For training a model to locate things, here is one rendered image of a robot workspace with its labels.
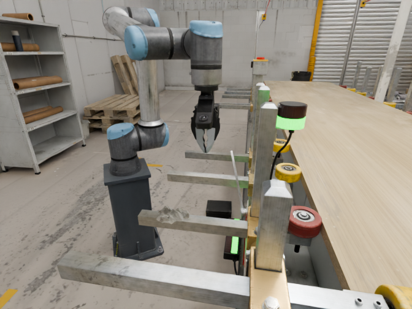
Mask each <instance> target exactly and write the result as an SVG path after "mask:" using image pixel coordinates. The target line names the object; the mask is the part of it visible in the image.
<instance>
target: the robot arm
mask: <svg viewBox="0 0 412 309"><path fill-rule="evenodd" d="M102 22H103V24H104V27H105V29H106V30H107V31H108V32H109V33H110V34H112V35H114V36H118V37H119V38H120V39H121V40H122V41H123V42H124V44H125V47H126V51H127V54H128V56H129V57H130V58H131V59H133V60H135V64H136V71H137V84H138V91H139V104H140V116H141V119H140V120H139V121H138V126H134V125H133V124H132V123H119V124H114V125H113V126H111V127H109V128H108V129H107V140H108V143H109V150H110V157H111V162H110V166H109V171H110V174H112V175H114V176H117V177H125V176H130V175H134V174H136V173H138V172H140V171H141V170H142V163H141V162H140V159H139V158H138V156H137V151H143V150H150V149H155V148H161V147H164V146H166V145H167V144H168V142H169V129H168V127H167V124H166V123H164V120H163V119H161V118H160V110H159V89H158V67H157V60H159V59H184V60H187V59H190V60H191V72H189V74H190V75H191V83H192V84H193V85H194V90H196V91H201V94H200V96H199V100H198V103H197V104H196V106H194V108H195V110H194V111H193V113H194V116H193V117H191V130H192V133H193V135H194V138H195V139H196V141H197V143H198V145H199V147H200V149H201V150H202V151H203V152H204V153H208V152H209V151H210V150H211V148H212V146H213V144H214V142H215V140H216V138H217V136H218V133H219V130H220V122H219V120H220V118H219V103H215V100H214V96H215V91H217V90H218V85H220V84H222V50H223V26H222V24H221V22H219V21H202V20H192V21H190V24H189V28H166V27H159V20H158V16H157V14H156V12H155V11H154V10H153V9H147V8H145V7H144V8H139V7H124V6H113V7H109V8H107V9H106V10H105V11H104V13H103V16H102ZM205 129H207V137H208V139H207V147H205V144H204V143H205V139H204V134H205Z"/></svg>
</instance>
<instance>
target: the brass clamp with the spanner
mask: <svg viewBox="0 0 412 309"><path fill-rule="evenodd" d="M258 221H259V217H255V216H251V205H250V206H249V207H248V217H247V222H248V229H247V236H246V250H250V246H251V244H252V243H253V242H255V241H256V239H257V235H256V234H255V233H254V230H255V227H258Z"/></svg>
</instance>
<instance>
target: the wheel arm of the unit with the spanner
mask: <svg viewBox="0 0 412 309"><path fill-rule="evenodd" d="M158 212H159V211H153V210H142V211H141V212H140V213H139V215H138V221H139V225H142V226H151V227H161V228H166V229H176V230H182V231H191V232H201V233H206V234H216V235H226V236H231V237H241V238H246V236H247V229H248V222H247V221H240V220H235V219H224V218H214V217H207V216H197V215H189V218H188V219H184V220H182V221H175V222H174V223H173V224H170V223H162V222H160V221H158V220H156V218H157V217H158V216H160V214H159V213H158ZM311 239H312V238H301V237H298V236H295V235H293V234H292V233H290V232H289V231H288V232H287V236H286V243H288V244H292V245H302V246H310V244H311Z"/></svg>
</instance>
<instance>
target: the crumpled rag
mask: <svg viewBox="0 0 412 309"><path fill-rule="evenodd" d="M158 213H159V214H160V216H158V217H157V218H156V220H158V221H160V222H162V223H170V224H173V223H174V222H175V221H182V220H184V219H188V218H189V212H188V211H187V210H183V209H182V208H176V209H173V208H170V207H168V206H164V208H163V209H161V210H159V212H158Z"/></svg>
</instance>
